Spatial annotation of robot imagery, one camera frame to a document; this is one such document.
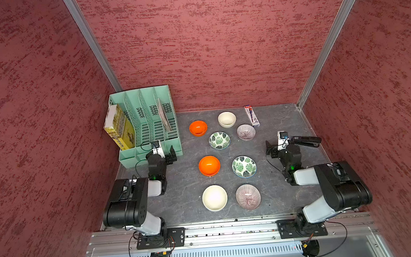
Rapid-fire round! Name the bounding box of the right aluminium corner post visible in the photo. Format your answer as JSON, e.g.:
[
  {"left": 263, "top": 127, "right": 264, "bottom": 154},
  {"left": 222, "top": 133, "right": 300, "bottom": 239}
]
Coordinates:
[{"left": 296, "top": 0, "right": 356, "bottom": 111}]

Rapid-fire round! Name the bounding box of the small pink striped bowl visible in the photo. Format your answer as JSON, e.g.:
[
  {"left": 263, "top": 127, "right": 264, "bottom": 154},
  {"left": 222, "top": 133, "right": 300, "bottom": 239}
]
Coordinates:
[{"left": 237, "top": 124, "right": 256, "bottom": 141}]

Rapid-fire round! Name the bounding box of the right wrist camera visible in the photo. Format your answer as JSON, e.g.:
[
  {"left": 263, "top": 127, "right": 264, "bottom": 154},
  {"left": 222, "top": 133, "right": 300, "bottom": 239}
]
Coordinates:
[{"left": 277, "top": 131, "right": 289, "bottom": 151}]

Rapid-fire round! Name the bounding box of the yellow book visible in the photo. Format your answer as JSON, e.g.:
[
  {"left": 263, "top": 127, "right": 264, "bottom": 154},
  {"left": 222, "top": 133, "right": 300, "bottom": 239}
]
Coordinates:
[{"left": 103, "top": 105, "right": 135, "bottom": 151}]

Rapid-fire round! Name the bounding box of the small green leaf bowl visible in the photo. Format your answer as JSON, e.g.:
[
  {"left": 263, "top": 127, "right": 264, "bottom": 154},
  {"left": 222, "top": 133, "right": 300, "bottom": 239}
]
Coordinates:
[{"left": 208, "top": 131, "right": 231, "bottom": 150}]

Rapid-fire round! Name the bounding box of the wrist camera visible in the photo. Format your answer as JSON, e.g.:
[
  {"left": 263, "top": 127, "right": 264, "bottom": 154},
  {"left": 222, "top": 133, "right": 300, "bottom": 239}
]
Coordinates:
[
  {"left": 277, "top": 131, "right": 289, "bottom": 151},
  {"left": 151, "top": 141, "right": 166, "bottom": 158}
]

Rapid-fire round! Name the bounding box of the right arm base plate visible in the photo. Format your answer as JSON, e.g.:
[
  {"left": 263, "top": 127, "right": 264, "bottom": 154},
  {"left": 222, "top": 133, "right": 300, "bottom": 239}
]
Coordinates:
[{"left": 276, "top": 218, "right": 328, "bottom": 239}]

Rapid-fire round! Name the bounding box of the green plastic file organizer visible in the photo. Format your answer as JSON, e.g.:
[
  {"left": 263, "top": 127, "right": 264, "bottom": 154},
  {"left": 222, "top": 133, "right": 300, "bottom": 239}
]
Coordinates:
[{"left": 109, "top": 85, "right": 183, "bottom": 169}]

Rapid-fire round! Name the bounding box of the aluminium corner post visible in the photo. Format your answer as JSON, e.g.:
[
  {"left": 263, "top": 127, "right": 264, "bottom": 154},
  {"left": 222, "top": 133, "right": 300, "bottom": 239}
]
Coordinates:
[
  {"left": 62, "top": 0, "right": 123, "bottom": 92},
  {"left": 296, "top": 0, "right": 356, "bottom": 111}
]

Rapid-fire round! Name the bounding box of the white pencil lead box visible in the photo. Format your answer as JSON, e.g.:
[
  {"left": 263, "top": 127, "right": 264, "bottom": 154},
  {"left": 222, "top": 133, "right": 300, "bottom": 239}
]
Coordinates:
[{"left": 244, "top": 105, "right": 260, "bottom": 127}]

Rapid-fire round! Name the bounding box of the right base cable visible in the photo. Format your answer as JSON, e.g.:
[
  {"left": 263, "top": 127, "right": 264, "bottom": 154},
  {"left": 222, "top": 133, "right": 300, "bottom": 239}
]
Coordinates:
[{"left": 299, "top": 218, "right": 350, "bottom": 257}]

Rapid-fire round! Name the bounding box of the large orange bowl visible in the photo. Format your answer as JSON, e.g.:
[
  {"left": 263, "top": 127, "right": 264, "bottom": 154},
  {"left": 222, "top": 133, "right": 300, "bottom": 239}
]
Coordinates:
[{"left": 198, "top": 155, "right": 221, "bottom": 177}]

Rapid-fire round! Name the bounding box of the small cream bowl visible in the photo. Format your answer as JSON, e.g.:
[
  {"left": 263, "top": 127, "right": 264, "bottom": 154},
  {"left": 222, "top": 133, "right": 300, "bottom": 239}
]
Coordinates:
[{"left": 218, "top": 112, "right": 237, "bottom": 128}]

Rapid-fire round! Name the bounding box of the small orange bowl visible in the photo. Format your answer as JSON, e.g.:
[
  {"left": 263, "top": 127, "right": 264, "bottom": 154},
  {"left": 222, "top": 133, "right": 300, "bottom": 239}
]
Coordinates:
[{"left": 189, "top": 120, "right": 208, "bottom": 137}]

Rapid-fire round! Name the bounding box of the grey booklet in organizer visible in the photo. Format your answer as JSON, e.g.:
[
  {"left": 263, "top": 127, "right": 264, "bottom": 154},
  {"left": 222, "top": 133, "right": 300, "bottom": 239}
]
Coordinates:
[{"left": 156, "top": 98, "right": 173, "bottom": 132}]

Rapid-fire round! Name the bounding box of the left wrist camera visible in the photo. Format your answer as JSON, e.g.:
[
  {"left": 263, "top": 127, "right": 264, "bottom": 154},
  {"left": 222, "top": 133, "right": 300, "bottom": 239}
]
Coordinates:
[{"left": 151, "top": 141, "right": 166, "bottom": 158}]

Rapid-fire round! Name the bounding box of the left aluminium corner post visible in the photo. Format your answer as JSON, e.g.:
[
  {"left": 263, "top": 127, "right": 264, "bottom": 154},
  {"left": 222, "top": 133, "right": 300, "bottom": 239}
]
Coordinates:
[{"left": 62, "top": 0, "right": 123, "bottom": 92}]

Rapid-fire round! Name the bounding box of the black stapler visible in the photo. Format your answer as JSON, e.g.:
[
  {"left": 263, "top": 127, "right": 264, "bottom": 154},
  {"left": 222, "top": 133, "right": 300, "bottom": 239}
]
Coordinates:
[{"left": 290, "top": 136, "right": 322, "bottom": 148}]

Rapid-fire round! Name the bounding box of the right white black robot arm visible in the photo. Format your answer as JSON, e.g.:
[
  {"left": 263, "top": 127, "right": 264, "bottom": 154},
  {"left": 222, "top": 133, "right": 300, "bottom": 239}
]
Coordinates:
[{"left": 265, "top": 141, "right": 373, "bottom": 228}]

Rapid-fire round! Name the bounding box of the large cream bowl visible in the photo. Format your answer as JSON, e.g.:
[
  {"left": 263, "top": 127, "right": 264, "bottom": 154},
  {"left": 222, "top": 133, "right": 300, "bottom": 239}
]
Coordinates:
[{"left": 202, "top": 185, "right": 228, "bottom": 212}]

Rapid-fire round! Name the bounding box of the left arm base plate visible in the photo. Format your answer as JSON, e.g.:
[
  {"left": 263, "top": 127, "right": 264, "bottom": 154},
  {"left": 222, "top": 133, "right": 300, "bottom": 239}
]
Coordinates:
[{"left": 136, "top": 227, "right": 186, "bottom": 250}]

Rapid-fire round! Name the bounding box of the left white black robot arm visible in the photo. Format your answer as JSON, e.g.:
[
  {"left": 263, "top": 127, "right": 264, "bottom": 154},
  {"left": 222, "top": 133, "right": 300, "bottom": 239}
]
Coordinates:
[{"left": 103, "top": 147, "right": 177, "bottom": 240}]

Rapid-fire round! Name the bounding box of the aluminium mounting rail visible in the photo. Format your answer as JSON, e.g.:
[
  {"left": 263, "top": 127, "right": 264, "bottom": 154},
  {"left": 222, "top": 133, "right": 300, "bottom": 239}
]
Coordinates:
[{"left": 86, "top": 211, "right": 380, "bottom": 256}]

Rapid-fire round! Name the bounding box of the large green leaf bowl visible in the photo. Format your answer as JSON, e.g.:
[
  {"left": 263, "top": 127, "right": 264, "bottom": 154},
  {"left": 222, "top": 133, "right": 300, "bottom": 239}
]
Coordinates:
[{"left": 231, "top": 156, "right": 257, "bottom": 178}]

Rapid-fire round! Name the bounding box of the large pink striped bowl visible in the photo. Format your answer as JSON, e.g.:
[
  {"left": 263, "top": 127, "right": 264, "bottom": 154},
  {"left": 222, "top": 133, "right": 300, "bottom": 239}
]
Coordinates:
[{"left": 236, "top": 184, "right": 262, "bottom": 210}]

